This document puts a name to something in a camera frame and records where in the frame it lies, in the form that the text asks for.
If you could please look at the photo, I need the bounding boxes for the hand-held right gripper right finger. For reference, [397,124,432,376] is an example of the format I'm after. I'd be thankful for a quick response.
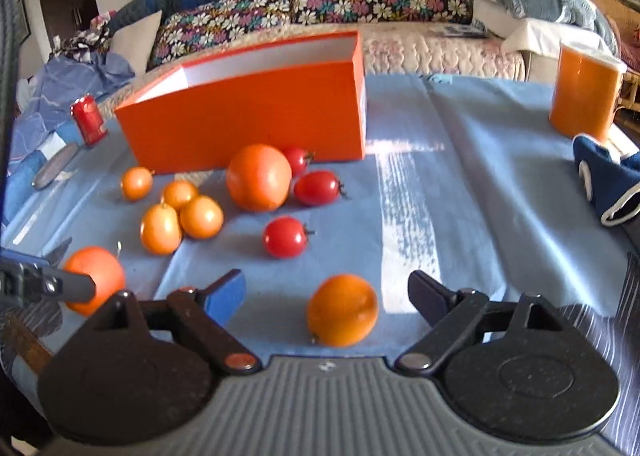
[394,270,576,377]

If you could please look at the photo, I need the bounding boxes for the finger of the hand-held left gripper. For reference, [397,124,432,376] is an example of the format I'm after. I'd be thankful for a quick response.
[0,256,97,308]
[42,236,74,268]

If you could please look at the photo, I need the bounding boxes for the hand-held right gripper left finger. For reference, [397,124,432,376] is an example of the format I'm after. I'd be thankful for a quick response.
[75,269,262,377]

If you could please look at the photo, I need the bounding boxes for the large orange with stem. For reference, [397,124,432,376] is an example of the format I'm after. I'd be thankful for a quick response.
[62,241,126,317]

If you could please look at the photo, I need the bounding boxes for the small tangerine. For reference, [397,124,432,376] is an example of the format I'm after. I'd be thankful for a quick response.
[121,166,154,202]
[140,203,183,256]
[306,274,379,348]
[161,180,200,212]
[180,195,224,240]

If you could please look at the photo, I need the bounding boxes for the orange cardboard box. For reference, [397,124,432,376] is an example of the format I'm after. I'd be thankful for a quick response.
[114,30,368,174]

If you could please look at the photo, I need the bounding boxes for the red cherry tomato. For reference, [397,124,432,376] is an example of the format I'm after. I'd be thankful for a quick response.
[294,170,347,207]
[263,216,315,259]
[282,146,315,177]

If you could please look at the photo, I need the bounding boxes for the large orange tomato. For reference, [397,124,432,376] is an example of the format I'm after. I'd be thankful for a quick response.
[226,143,293,213]

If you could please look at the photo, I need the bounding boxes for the red soda can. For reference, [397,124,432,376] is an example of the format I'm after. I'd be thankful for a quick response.
[70,94,108,147]

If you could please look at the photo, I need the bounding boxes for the light blue tablecloth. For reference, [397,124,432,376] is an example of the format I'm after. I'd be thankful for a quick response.
[0,74,640,454]

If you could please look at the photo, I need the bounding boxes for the crumpled light blue sheet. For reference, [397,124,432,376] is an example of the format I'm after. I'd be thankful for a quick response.
[10,52,136,162]

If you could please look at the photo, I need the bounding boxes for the navy cloth with white trim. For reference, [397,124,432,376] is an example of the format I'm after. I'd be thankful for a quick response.
[572,133,640,227]

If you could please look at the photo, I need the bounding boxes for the black white patterned cloth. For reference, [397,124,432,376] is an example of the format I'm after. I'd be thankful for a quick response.
[50,14,117,62]

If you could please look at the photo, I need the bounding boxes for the white pillow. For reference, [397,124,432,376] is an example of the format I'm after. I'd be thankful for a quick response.
[110,10,163,74]

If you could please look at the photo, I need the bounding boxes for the quilted floral sofa cushion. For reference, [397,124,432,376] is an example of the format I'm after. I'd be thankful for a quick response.
[357,22,526,83]

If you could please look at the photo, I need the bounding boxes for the orange canister with white lid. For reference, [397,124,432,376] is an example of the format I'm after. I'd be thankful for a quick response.
[549,41,628,144]

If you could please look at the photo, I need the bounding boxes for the blue patterned back cushion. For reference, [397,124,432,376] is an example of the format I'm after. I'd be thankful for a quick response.
[107,0,181,34]

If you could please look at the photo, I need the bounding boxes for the magazine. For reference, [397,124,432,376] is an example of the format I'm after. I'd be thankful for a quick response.
[432,25,491,40]

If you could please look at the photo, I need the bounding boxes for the white folded sheet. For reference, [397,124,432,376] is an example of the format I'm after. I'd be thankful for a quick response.
[472,0,616,72]

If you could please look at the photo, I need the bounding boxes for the wicker chair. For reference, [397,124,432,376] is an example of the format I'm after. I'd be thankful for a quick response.
[585,0,640,127]

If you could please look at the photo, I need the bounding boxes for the grey knife handle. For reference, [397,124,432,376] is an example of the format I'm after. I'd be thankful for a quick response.
[32,141,81,189]

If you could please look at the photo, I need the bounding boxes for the black braided cable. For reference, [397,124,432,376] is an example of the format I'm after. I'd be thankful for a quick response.
[0,0,26,247]

